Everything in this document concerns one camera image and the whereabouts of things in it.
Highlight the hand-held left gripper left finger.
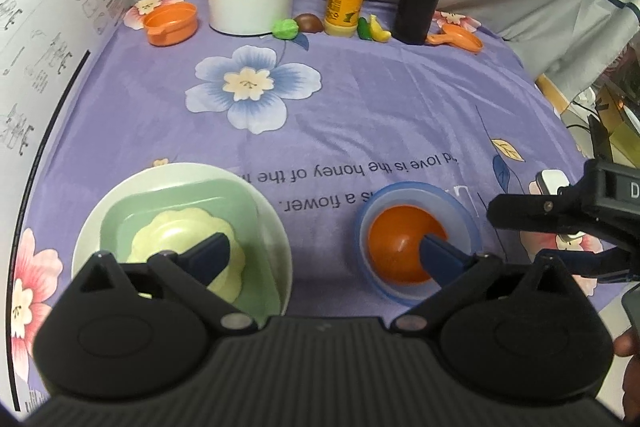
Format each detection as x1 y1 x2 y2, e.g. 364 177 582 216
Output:
70 232 256 334

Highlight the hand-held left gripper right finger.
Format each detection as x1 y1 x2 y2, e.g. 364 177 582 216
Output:
390 234 581 334

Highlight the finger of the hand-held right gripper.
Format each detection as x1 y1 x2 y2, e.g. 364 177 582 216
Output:
486 187 601 235
542 244 640 282

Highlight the clear plastic bowl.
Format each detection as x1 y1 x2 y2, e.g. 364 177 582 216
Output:
362 189 473 298

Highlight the orange plastic bowl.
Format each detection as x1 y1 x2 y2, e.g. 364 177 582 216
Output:
368 205 448 285

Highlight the yellow scalloped plate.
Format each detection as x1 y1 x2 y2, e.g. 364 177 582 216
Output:
127 208 247 303

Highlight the blue plastic bowl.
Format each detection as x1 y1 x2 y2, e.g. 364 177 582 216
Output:
355 182 482 307

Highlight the green square plate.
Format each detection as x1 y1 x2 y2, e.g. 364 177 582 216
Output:
99 179 283 315

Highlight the white round plate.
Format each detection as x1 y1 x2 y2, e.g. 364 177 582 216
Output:
71 163 293 318

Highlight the green toy vegetable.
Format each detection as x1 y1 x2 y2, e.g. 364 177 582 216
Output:
272 19 300 40

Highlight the person's right hand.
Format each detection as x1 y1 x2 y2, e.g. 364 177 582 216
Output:
614 332 640 419

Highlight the white plug adapter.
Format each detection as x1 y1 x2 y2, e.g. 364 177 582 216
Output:
536 169 572 196

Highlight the purple floral printed blanket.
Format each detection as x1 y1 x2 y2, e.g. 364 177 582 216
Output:
10 0 623 388

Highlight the orange toy pan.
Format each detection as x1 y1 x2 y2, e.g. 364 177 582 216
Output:
426 25 484 55

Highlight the grey cloth with star trim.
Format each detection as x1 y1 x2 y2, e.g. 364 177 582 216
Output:
112 0 640 82

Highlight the orange toy pot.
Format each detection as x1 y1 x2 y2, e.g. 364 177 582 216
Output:
143 3 198 46

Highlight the yellow toy banana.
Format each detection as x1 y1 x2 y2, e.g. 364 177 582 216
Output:
369 14 392 42

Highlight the brown toy chestnut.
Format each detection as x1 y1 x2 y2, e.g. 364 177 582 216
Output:
293 13 324 34

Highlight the large white printed paper sheet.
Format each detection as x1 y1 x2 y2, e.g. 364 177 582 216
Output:
0 0 132 413

